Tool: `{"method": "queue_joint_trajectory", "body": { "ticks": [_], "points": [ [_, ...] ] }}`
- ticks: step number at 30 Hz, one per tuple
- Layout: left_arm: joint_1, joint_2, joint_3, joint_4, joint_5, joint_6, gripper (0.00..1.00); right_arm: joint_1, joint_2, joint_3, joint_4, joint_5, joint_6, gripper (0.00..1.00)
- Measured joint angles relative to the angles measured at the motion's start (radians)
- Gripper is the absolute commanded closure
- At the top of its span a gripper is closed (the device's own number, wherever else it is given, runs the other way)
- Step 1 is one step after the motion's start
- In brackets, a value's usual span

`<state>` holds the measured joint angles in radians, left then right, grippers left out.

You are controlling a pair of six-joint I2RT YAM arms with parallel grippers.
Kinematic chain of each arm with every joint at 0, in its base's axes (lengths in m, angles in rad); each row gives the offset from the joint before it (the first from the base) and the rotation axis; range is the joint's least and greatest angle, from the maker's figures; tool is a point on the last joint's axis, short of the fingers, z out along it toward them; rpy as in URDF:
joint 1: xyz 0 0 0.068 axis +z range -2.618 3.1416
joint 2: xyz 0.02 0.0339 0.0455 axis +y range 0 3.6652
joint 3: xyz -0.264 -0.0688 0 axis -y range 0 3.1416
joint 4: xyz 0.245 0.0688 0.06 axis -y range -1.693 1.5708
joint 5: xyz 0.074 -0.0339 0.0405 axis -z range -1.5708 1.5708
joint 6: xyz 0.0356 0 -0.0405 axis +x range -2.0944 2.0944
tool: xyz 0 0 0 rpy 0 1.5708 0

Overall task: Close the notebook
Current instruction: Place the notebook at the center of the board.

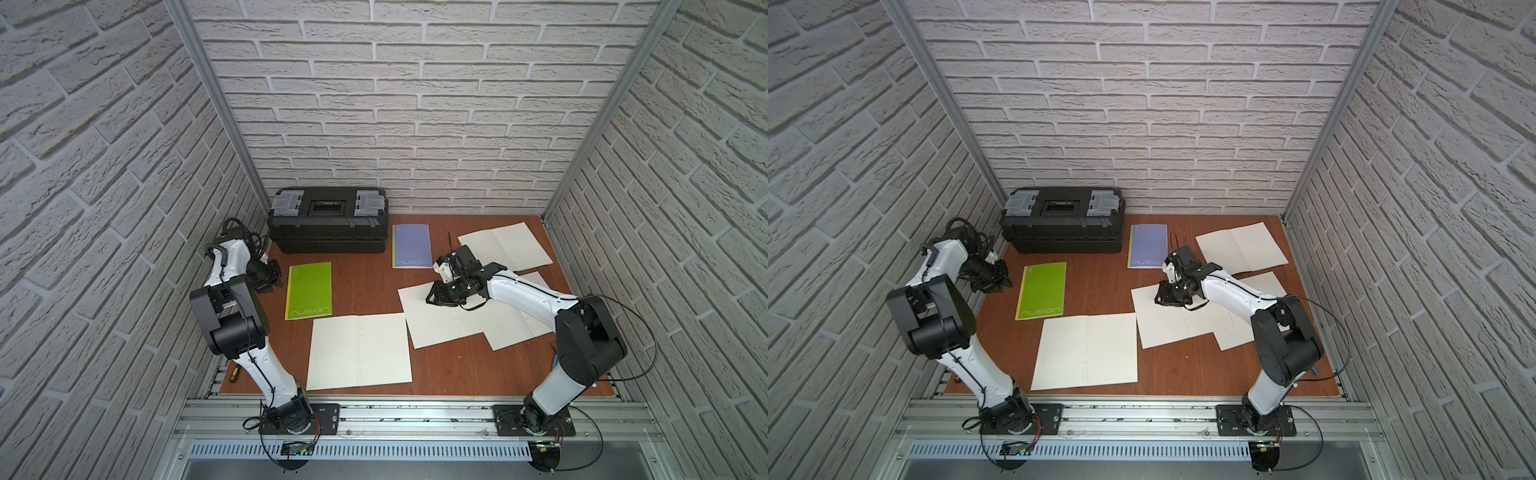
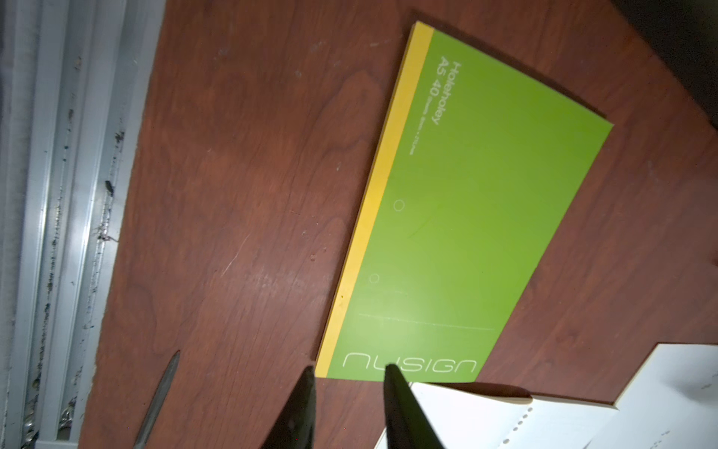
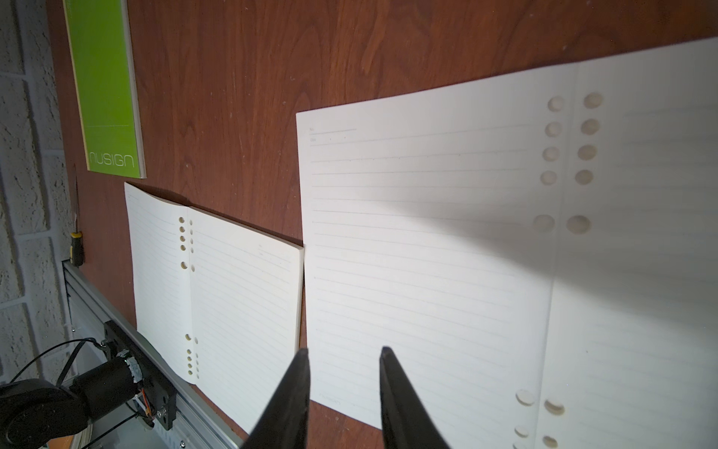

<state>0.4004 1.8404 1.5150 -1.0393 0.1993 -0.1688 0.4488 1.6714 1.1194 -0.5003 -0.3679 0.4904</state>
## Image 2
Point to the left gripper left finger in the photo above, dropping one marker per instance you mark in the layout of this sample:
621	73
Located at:
295	426

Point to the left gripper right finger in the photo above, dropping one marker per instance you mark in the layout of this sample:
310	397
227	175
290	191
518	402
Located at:
406	424

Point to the notebook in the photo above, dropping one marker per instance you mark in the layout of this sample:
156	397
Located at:
475	169
670	403

